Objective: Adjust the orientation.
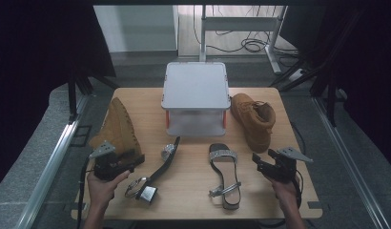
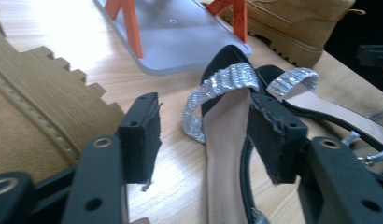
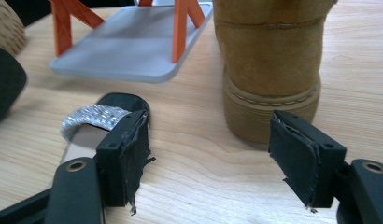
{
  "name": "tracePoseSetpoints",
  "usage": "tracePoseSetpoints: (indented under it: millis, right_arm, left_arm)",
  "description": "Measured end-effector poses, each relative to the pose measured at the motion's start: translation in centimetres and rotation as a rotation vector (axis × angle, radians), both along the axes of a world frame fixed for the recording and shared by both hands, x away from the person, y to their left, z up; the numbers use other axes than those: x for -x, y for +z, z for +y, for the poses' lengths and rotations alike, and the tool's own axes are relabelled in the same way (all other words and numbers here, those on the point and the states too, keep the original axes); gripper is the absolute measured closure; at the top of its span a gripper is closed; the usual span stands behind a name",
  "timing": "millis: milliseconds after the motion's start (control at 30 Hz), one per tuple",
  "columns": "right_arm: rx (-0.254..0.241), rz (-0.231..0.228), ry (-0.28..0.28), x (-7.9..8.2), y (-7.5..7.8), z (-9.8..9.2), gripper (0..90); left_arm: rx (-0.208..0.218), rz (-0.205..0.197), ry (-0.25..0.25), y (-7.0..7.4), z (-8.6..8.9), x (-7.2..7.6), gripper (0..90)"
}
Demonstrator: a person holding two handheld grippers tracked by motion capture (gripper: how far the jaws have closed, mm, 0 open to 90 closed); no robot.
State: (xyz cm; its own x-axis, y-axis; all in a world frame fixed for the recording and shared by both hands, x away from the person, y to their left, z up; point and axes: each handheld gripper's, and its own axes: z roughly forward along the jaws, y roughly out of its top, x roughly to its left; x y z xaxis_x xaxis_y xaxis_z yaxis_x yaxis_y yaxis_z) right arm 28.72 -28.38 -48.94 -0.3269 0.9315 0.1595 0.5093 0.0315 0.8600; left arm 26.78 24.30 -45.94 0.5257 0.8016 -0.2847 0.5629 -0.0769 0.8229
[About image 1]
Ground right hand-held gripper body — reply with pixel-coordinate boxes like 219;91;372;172
262;145;314;184

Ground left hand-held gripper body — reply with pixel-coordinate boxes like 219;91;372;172
88;140;134;182

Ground black silver strap sandal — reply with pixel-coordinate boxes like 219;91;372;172
208;142;242;211
124;135;182;205

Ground tan suede boot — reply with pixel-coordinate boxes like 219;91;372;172
230;93;277;155
88;96;144;164

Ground white two-tier shoe rack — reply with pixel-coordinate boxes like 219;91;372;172
160;61;233;138

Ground person's right hand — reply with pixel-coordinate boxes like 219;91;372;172
265;177;300;212

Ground person's left hand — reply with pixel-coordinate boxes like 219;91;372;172
86;170;132;212

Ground white cabinet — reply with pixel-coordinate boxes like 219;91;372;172
93;4;179;53

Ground right hand-held gripper cable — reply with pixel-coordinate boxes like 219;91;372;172
292;170;304;210

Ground black floor frame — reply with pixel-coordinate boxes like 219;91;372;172
70;124;93;148

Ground aluminium rail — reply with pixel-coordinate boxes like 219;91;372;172
13;94;91;229
312;96;391;229

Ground black floor cables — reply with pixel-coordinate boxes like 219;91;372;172
193;5;300;60

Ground white desk frame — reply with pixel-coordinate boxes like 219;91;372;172
198;4;289;76

